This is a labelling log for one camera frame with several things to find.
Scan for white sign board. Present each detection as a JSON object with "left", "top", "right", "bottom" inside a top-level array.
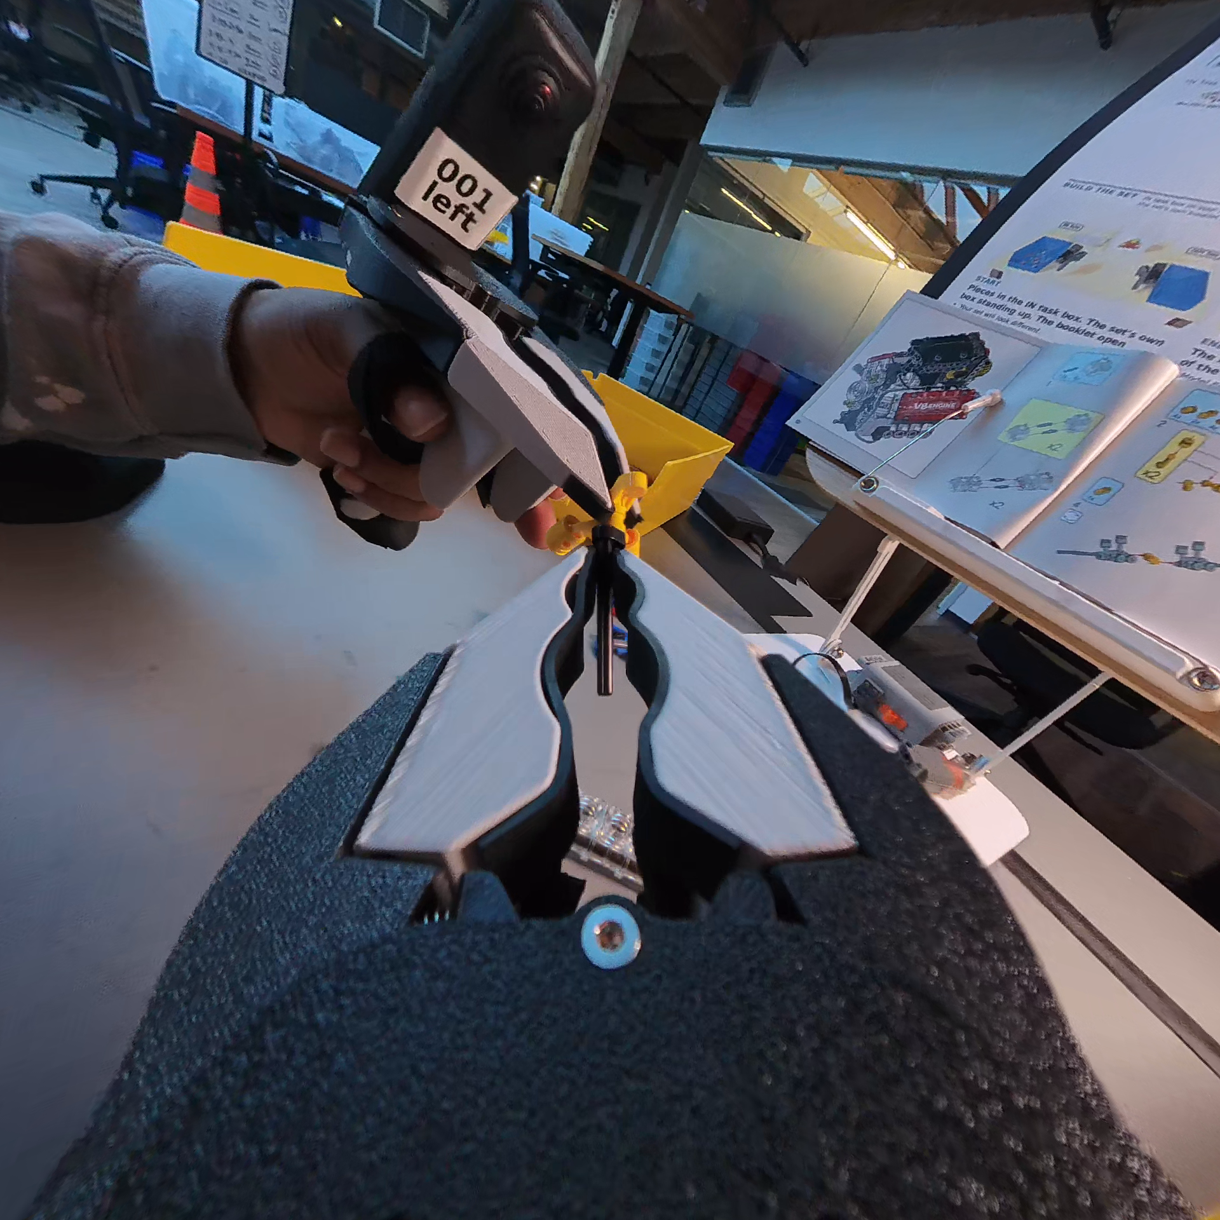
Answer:
[{"left": 194, "top": 0, "right": 294, "bottom": 97}]

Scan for wooden top table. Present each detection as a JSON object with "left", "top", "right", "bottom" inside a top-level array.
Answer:
[{"left": 532, "top": 234, "right": 691, "bottom": 382}]

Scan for black axle with yellow connectors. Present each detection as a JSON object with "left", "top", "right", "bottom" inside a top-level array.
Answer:
[{"left": 547, "top": 469, "right": 649, "bottom": 697}]

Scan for red storage bins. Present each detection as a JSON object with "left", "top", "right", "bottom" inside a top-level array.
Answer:
[{"left": 729, "top": 353, "right": 782, "bottom": 459}]

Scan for black flat box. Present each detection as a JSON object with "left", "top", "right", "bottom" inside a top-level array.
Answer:
[{"left": 699, "top": 486, "right": 778, "bottom": 545}]

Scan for white book stand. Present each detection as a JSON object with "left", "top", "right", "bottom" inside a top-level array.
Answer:
[{"left": 762, "top": 391, "right": 1220, "bottom": 864}]

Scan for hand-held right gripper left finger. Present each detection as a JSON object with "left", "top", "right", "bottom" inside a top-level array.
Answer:
[{"left": 354, "top": 550, "right": 598, "bottom": 895}]

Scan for grey toy motor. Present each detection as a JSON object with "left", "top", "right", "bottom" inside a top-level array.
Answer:
[{"left": 904, "top": 738, "right": 991, "bottom": 797}]

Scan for open instruction booklet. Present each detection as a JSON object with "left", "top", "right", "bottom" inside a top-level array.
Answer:
[{"left": 791, "top": 290, "right": 1220, "bottom": 593}]

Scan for blue storage bins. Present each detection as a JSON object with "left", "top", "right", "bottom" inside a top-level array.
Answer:
[{"left": 743, "top": 372, "right": 811, "bottom": 473}]

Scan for grey motor with cable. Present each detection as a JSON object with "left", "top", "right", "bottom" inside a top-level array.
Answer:
[{"left": 852, "top": 662, "right": 973, "bottom": 754}]

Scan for dark grey table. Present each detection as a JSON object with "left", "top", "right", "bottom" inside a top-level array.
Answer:
[{"left": 643, "top": 486, "right": 811, "bottom": 620}]

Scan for orange traffic cone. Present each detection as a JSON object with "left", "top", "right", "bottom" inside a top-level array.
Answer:
[{"left": 181, "top": 132, "right": 225, "bottom": 234}]

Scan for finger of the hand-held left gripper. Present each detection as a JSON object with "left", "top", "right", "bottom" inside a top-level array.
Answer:
[
  {"left": 516, "top": 331, "right": 634, "bottom": 498},
  {"left": 416, "top": 331, "right": 617, "bottom": 523}
]

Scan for clear brick block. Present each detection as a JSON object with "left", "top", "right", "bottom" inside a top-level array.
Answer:
[{"left": 572, "top": 796, "right": 640, "bottom": 883}]

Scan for black office chair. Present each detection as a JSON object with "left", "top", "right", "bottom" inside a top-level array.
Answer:
[{"left": 28, "top": 57, "right": 143, "bottom": 229}]

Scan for white instruction poster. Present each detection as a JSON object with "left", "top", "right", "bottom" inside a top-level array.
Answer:
[{"left": 938, "top": 19, "right": 1220, "bottom": 382}]

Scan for grey picture panel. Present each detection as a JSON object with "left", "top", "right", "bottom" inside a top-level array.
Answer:
[{"left": 255, "top": 90, "right": 381, "bottom": 189}]

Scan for grey desk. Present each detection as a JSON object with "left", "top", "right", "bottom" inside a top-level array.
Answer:
[{"left": 0, "top": 447, "right": 1220, "bottom": 1220}]

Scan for person's left hand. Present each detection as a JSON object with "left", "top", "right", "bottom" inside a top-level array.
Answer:
[{"left": 233, "top": 282, "right": 561, "bottom": 552}]

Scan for yellow plastic bin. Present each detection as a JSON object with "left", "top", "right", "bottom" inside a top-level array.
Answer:
[
  {"left": 580, "top": 372, "right": 734, "bottom": 563},
  {"left": 162, "top": 221, "right": 358, "bottom": 296}
]

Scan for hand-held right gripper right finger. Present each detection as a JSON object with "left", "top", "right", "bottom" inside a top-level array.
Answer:
[{"left": 612, "top": 550, "right": 859, "bottom": 895}]

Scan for person's left forearm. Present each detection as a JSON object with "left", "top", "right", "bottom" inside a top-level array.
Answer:
[{"left": 0, "top": 212, "right": 296, "bottom": 468}]

